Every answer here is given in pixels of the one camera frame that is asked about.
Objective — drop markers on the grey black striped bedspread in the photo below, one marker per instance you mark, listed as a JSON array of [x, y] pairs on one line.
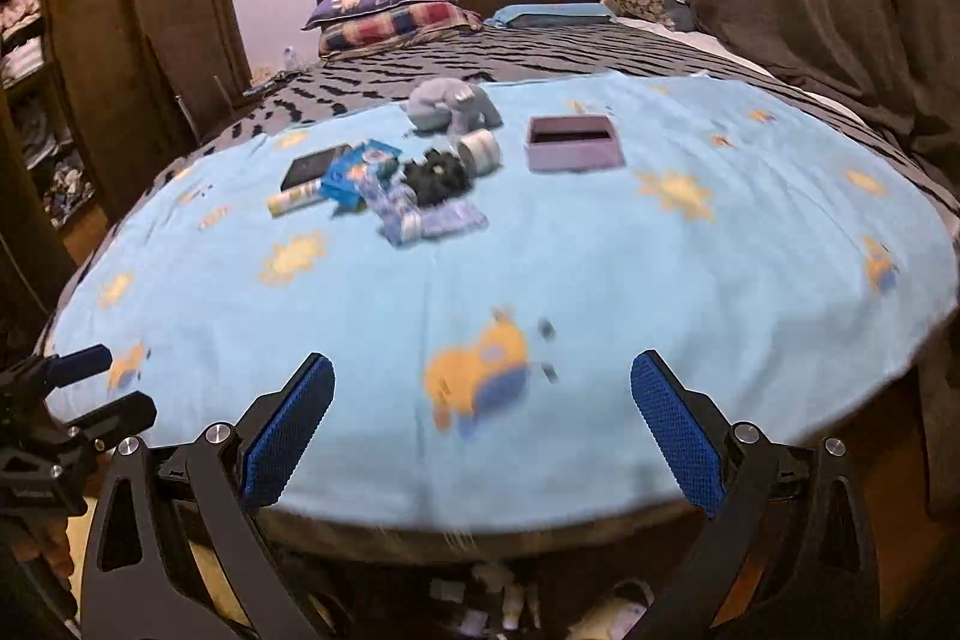
[[525, 51]]

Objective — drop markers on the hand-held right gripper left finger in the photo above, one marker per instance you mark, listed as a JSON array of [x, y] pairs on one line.
[[289, 430]]

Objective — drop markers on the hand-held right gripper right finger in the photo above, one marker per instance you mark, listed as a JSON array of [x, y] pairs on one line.
[[675, 430]]

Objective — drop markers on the black crumpled object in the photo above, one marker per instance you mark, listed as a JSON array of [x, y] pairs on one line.
[[435, 179]]

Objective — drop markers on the black flat box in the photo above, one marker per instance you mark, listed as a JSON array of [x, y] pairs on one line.
[[315, 168]]

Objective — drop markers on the red blue checkered pillow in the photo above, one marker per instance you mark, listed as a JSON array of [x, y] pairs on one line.
[[397, 29]]

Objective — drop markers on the light blue pillow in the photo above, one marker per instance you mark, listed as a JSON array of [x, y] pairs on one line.
[[555, 14]]

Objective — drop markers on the wooden wardrobe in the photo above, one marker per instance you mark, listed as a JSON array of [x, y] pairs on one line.
[[150, 10]]

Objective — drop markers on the white tube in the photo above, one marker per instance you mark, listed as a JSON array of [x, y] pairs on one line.
[[296, 203]]

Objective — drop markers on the purple wrapper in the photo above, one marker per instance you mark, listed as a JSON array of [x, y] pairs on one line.
[[454, 220]]

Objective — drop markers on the cluster of white containers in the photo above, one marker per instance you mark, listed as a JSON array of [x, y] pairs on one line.
[[487, 602]]

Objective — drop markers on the shelf with folded clothes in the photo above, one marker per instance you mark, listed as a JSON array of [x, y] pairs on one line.
[[30, 55]]

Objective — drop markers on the clear plastic bottle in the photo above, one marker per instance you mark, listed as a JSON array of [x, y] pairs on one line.
[[289, 59]]

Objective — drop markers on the blue packet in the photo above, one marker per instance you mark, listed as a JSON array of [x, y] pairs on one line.
[[356, 171]]

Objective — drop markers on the purple box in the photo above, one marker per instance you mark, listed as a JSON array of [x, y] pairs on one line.
[[574, 154]]

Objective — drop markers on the grey plush toy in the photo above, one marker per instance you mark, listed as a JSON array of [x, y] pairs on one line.
[[450, 104]]

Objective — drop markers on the clear plastic box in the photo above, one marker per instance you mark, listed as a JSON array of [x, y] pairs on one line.
[[480, 149]]

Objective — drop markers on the light blue printed blanket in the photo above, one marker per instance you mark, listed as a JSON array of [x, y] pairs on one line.
[[600, 280]]

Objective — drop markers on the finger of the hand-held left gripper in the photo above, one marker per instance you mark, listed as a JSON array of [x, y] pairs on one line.
[[112, 416], [82, 362]]

